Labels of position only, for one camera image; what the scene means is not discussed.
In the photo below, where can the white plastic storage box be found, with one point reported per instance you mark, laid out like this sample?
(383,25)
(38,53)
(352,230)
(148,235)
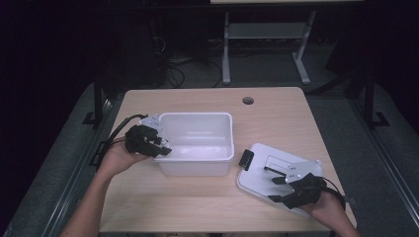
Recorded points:
(197,138)

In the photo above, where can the person's right hand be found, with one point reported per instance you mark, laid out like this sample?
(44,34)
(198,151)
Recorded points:
(324,207)

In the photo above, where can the person's left hand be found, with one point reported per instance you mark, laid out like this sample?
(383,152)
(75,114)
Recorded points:
(117,159)

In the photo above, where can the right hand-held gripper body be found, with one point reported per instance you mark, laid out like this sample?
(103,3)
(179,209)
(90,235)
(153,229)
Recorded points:
(304,189)

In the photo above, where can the black metal stand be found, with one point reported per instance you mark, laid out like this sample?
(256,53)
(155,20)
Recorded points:
(98,98)
(370,98)

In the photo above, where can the grey metal desk frame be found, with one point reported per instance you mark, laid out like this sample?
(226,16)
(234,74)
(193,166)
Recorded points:
(263,30)

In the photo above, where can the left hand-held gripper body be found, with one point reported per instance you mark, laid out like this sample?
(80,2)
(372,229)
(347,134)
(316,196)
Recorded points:
(140,140)

